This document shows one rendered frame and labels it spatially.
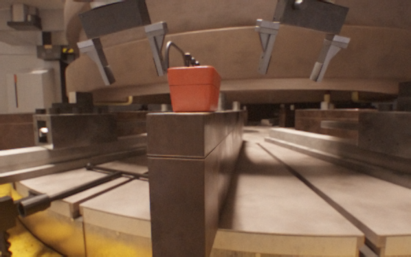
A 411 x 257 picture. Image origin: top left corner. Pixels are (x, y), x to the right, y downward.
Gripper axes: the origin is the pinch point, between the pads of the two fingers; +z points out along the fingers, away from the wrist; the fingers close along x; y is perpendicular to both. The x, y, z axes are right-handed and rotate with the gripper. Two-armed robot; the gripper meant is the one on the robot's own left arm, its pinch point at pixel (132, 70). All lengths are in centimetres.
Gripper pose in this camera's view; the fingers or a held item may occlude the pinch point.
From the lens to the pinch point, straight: 51.2
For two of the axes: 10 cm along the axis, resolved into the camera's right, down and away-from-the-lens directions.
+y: 1.3, -4.8, 8.7
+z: 1.9, 8.7, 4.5
